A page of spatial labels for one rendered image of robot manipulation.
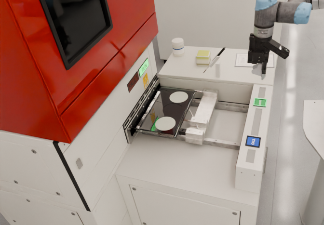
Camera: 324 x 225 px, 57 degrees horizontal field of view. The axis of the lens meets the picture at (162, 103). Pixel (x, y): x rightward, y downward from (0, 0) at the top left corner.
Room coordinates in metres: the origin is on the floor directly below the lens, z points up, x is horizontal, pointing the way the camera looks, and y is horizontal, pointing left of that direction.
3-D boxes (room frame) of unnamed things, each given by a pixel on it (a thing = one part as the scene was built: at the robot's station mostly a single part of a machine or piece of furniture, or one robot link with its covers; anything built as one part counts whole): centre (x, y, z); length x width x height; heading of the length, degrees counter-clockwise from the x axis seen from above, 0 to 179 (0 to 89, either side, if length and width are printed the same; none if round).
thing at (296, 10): (1.03, -0.54, 1.40); 0.11 x 0.11 x 0.08; 57
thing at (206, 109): (1.14, -0.20, 0.87); 0.36 x 0.08 x 0.03; 154
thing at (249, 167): (0.95, -0.40, 0.89); 0.55 x 0.09 x 0.14; 154
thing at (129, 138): (1.24, 0.09, 0.89); 0.44 x 0.02 x 0.10; 154
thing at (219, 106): (1.27, -0.22, 0.84); 0.50 x 0.02 x 0.03; 64
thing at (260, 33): (1.06, -0.44, 1.33); 0.08 x 0.08 x 0.05
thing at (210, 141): (1.03, -0.10, 0.84); 0.50 x 0.02 x 0.03; 64
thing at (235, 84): (1.47, -0.36, 0.89); 0.62 x 0.35 x 0.14; 64
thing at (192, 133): (1.00, -0.13, 0.89); 0.08 x 0.03 x 0.03; 64
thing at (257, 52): (1.07, -0.44, 1.25); 0.09 x 0.08 x 0.12; 64
